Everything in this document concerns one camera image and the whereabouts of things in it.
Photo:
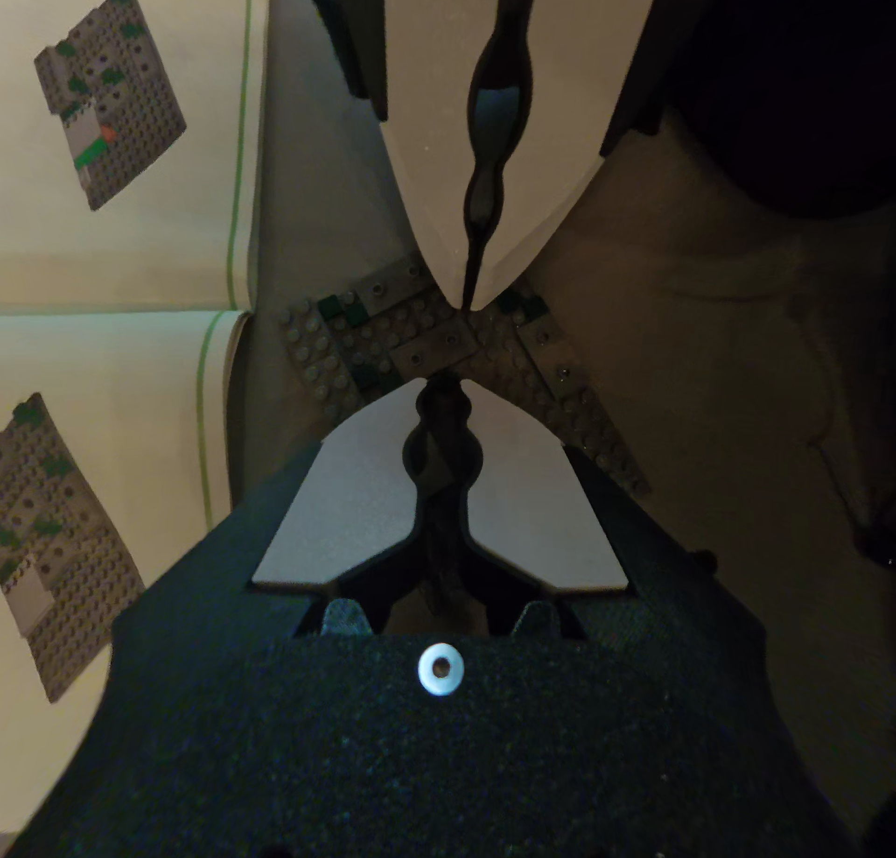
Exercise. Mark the grey brick plate assembly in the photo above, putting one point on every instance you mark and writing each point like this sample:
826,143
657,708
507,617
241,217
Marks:
420,343

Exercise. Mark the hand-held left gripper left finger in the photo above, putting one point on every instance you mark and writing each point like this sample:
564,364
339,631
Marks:
350,508

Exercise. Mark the brick instruction booklet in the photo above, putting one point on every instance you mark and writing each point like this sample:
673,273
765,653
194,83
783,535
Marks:
140,256

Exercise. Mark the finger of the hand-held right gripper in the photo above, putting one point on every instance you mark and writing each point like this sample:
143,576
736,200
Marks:
581,102
430,102

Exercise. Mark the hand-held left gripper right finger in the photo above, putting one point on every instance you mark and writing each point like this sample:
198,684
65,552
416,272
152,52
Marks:
539,515

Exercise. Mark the grey desk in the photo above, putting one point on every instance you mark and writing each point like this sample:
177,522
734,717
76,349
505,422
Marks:
315,200

